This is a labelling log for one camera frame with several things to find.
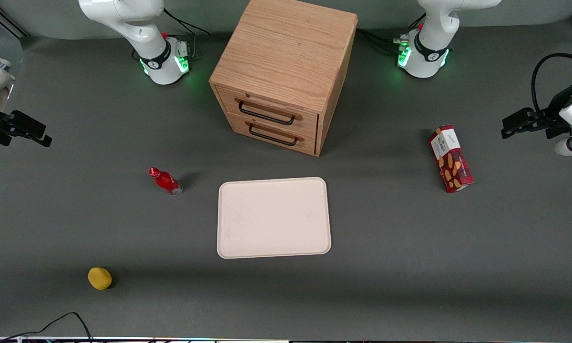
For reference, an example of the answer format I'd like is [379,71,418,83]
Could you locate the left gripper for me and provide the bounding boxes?
[501,83,572,140]

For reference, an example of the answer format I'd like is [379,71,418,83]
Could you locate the red cookie box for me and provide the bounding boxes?
[429,125,475,193]

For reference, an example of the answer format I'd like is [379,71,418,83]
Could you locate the beige rectangular tray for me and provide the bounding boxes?
[217,177,332,259]

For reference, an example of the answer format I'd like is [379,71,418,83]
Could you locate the small red bottle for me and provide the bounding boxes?
[148,167,184,196]

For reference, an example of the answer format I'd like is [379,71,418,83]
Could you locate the wooden two-drawer cabinet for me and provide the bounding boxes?
[209,0,358,157]

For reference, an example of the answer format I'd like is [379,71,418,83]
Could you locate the black frame rail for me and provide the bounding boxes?
[0,0,30,39]

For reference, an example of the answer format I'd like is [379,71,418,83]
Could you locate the black left base cables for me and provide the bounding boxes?
[357,13,427,56]

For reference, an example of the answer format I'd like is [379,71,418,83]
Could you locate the thin black table cable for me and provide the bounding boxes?
[0,312,93,342]

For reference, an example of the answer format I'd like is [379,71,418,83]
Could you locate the black right base cable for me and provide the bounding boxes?
[163,8,211,59]

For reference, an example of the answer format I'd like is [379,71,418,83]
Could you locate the black drawer handle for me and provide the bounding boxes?
[245,121,305,147]
[235,98,302,126]

